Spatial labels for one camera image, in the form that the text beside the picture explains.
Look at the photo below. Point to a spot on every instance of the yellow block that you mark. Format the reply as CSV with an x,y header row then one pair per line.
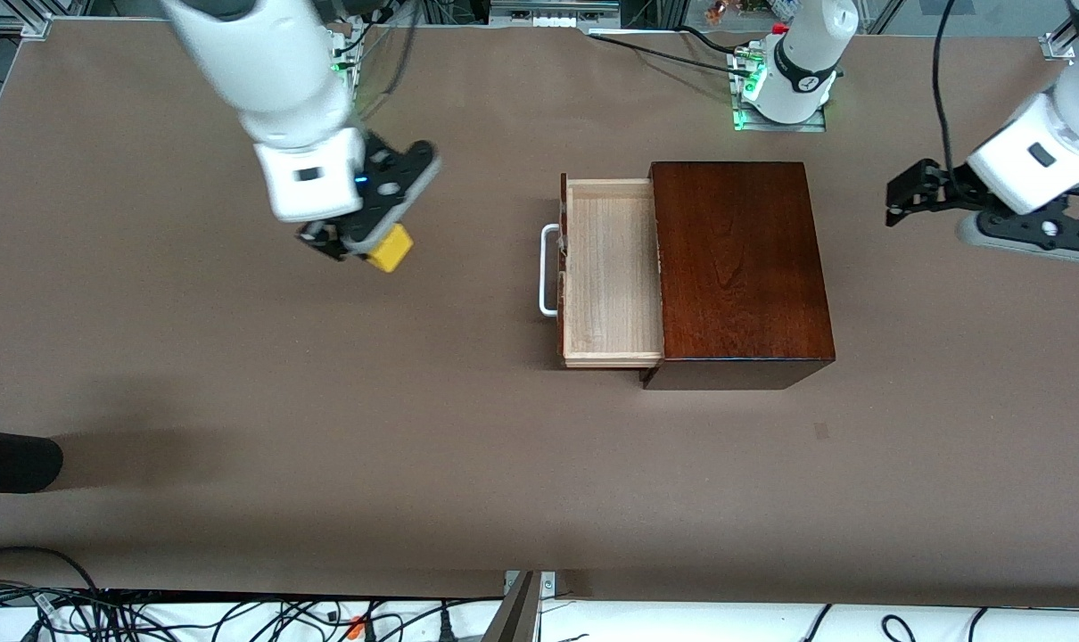
x,y
392,251

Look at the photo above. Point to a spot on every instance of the wooden drawer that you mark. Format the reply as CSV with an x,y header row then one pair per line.
x,y
620,285

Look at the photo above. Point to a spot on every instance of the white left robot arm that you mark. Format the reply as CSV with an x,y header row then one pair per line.
x,y
807,62

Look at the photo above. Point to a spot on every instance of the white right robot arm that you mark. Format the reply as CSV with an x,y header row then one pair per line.
x,y
272,71

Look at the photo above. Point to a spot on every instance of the dark brown wooden cabinet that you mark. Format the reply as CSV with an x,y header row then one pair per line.
x,y
753,267

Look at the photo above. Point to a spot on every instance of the brown table cover sheet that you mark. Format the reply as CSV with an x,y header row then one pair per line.
x,y
415,401

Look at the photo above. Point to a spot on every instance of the white power strip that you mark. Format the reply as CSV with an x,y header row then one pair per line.
x,y
553,13

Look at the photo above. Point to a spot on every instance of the black cylinder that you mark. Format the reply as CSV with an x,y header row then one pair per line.
x,y
13,459

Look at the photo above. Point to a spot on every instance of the orange connector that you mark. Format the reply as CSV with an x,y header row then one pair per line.
x,y
357,629

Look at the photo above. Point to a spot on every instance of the dark slanted bar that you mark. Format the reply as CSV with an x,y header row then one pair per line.
x,y
513,620

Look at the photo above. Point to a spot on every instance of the aluminium frame profile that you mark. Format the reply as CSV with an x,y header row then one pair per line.
x,y
22,22
1061,46

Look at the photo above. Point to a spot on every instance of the silver corner bracket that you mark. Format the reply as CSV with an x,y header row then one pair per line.
x,y
548,584

